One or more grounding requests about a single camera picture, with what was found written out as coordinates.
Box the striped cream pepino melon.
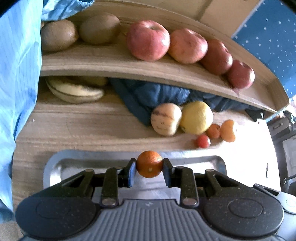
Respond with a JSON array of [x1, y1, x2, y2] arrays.
[[151, 103, 182, 136]]

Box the pink red apple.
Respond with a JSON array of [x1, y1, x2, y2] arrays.
[[168, 28, 208, 64], [126, 20, 171, 62]]

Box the blue dotted fabric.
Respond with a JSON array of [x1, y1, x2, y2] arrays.
[[232, 1, 296, 98]]

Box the brown kiwi right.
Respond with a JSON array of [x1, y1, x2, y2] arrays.
[[79, 12, 121, 45]]

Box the cardboard box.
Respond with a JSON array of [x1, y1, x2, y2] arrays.
[[129, 0, 265, 38]]

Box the small orange persimmon fruit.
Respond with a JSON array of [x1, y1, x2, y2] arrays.
[[206, 123, 220, 139]]

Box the dark red apple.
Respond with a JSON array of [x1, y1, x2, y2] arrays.
[[226, 60, 255, 89], [199, 39, 233, 75]]

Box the dark blue cloth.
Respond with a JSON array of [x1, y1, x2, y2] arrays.
[[107, 77, 264, 126]]

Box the small orange tangerine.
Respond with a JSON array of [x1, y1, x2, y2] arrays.
[[136, 151, 163, 178]]

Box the brown kiwi left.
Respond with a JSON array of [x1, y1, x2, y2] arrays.
[[41, 20, 79, 52]]

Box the yellow banana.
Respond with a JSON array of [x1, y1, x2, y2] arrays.
[[45, 76, 104, 104]]

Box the orange yellow round fruit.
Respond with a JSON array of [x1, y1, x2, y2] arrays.
[[220, 120, 236, 143]]

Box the yellow lemon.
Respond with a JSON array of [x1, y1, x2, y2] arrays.
[[180, 101, 213, 135]]

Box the light blue garment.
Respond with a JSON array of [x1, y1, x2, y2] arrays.
[[0, 0, 93, 223]]

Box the red cherry tomato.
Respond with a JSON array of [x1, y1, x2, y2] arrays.
[[196, 134, 211, 148]]

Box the brown kiwi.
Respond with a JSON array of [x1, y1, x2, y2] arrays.
[[79, 12, 121, 45], [41, 20, 79, 52]]

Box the wooden curved shelf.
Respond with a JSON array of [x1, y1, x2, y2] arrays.
[[40, 1, 290, 114]]

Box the steel metal tray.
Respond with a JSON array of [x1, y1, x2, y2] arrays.
[[43, 150, 227, 189]]

